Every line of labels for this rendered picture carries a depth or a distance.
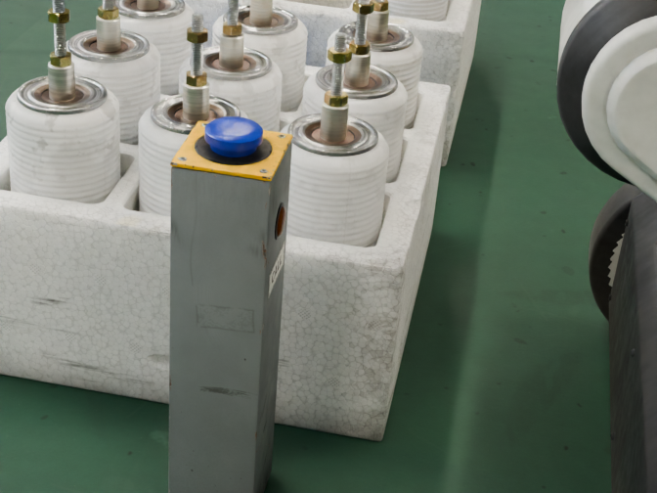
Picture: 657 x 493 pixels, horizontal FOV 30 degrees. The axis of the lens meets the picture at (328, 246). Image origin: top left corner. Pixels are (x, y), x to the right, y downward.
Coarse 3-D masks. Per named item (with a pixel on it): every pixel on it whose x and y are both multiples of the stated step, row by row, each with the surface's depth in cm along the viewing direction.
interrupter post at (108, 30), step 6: (102, 24) 113; (108, 24) 113; (114, 24) 113; (102, 30) 113; (108, 30) 113; (114, 30) 113; (102, 36) 113; (108, 36) 113; (114, 36) 113; (102, 42) 114; (108, 42) 114; (114, 42) 114; (120, 42) 115; (102, 48) 114; (108, 48) 114; (114, 48) 114
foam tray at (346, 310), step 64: (0, 192) 104; (128, 192) 106; (384, 192) 109; (0, 256) 105; (64, 256) 104; (128, 256) 102; (320, 256) 99; (384, 256) 100; (0, 320) 108; (64, 320) 107; (128, 320) 106; (320, 320) 102; (384, 320) 101; (64, 384) 111; (128, 384) 109; (320, 384) 105; (384, 384) 104
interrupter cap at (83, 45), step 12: (72, 36) 115; (84, 36) 116; (96, 36) 116; (120, 36) 117; (132, 36) 117; (72, 48) 113; (84, 48) 113; (96, 48) 114; (120, 48) 115; (132, 48) 114; (144, 48) 114; (96, 60) 112; (108, 60) 112; (120, 60) 112; (132, 60) 113
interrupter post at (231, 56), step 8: (224, 40) 111; (232, 40) 111; (240, 40) 111; (224, 48) 112; (232, 48) 112; (240, 48) 112; (224, 56) 112; (232, 56) 112; (240, 56) 112; (224, 64) 112; (232, 64) 112; (240, 64) 113
